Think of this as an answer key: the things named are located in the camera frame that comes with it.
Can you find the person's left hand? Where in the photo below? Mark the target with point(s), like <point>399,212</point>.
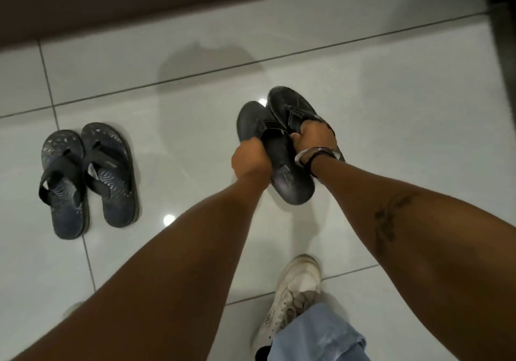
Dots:
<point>250,158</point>

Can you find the person's right hand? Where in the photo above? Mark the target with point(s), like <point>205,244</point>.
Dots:
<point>318,135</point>

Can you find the person's right fingers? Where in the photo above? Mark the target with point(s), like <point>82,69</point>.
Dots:
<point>297,137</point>

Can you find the black leather sandal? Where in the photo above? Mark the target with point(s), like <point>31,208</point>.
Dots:
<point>292,108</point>
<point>282,163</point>

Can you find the person's right forearm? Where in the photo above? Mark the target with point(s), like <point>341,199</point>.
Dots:
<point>423,247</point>

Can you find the person's left forearm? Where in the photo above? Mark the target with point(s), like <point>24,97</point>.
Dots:
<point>153,276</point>

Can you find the black wrist band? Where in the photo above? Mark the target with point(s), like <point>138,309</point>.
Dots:
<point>320,158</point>

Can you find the white sneaker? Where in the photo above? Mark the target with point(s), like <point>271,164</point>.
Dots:
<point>288,296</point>

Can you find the dark blue flip-flop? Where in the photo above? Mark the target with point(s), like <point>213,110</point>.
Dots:
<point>109,175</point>
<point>64,183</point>

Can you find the light blue jeans leg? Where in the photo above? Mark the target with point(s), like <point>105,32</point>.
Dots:
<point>318,334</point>

